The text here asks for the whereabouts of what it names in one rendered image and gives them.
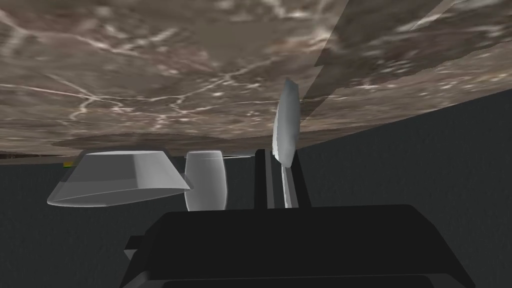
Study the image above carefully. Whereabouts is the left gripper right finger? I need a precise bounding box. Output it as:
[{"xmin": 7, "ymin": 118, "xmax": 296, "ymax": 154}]
[{"xmin": 288, "ymin": 151, "xmax": 313, "ymax": 209}]

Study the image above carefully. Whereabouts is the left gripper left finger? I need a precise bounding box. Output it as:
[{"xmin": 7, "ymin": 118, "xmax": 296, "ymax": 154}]
[{"xmin": 253, "ymin": 148, "xmax": 276, "ymax": 210}]

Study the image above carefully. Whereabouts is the grey spoon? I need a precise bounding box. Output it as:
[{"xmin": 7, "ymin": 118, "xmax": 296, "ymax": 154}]
[{"xmin": 271, "ymin": 78, "xmax": 301, "ymax": 209}]

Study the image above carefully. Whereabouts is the grey cup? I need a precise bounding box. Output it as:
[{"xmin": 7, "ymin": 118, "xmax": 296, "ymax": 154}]
[{"xmin": 183, "ymin": 149, "xmax": 229, "ymax": 212}]

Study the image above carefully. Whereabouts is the grey bowl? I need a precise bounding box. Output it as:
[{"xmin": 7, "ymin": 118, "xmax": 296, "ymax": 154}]
[{"xmin": 46, "ymin": 149, "xmax": 195, "ymax": 208}]

